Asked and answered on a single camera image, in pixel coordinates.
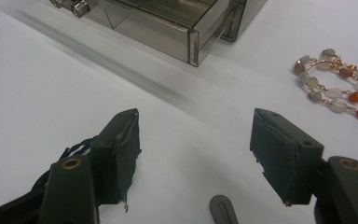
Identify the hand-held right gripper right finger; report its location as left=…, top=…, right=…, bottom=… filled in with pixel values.
left=250, top=107, right=325, bottom=206

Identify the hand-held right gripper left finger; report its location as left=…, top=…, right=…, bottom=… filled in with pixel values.
left=89, top=107, right=143, bottom=213

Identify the small black stick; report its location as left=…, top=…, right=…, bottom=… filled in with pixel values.
left=209, top=194, right=240, bottom=224

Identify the smoky clear drawer box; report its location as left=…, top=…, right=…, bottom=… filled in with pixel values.
left=49, top=0, right=269, bottom=68

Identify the beaded bracelet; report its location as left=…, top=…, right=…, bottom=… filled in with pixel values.
left=293, top=48, right=358, bottom=121

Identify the white table mat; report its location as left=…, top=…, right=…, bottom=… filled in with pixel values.
left=0, top=0, right=358, bottom=224

